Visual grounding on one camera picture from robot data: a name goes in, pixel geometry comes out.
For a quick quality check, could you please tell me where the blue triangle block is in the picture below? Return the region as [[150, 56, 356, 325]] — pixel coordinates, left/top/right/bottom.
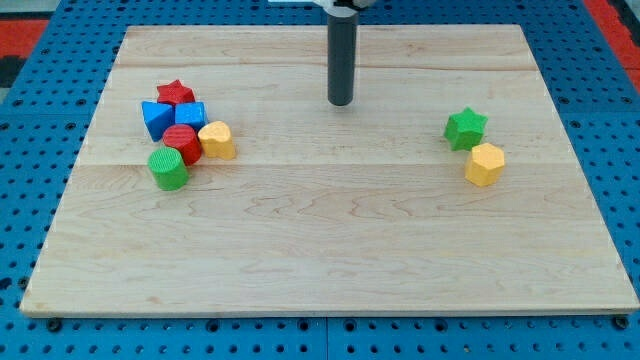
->
[[141, 101, 175, 142]]

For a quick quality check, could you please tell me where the yellow hexagon block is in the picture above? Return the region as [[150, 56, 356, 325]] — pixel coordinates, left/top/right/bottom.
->
[[464, 143, 505, 187]]

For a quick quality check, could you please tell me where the red star block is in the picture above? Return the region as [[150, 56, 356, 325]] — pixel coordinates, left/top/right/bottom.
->
[[157, 79, 195, 107]]

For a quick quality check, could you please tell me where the green cylinder block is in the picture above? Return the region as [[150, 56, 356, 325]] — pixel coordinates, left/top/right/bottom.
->
[[147, 147, 189, 191]]

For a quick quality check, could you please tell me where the wooden board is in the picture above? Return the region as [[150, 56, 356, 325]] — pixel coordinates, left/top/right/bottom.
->
[[20, 25, 639, 318]]

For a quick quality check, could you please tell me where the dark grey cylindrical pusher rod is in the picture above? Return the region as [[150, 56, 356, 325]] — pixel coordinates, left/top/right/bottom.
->
[[326, 6, 359, 106]]

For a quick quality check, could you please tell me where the green star block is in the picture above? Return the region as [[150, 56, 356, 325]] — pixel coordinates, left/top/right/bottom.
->
[[443, 107, 489, 151]]

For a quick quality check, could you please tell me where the blue cube block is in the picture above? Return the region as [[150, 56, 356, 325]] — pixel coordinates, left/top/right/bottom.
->
[[175, 102, 208, 131]]

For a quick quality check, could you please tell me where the red cylinder block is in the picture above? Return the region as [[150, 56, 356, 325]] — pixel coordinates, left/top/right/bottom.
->
[[162, 124, 202, 166]]

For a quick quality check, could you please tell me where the yellow heart block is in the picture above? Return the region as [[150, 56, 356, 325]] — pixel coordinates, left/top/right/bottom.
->
[[198, 121, 237, 160]]

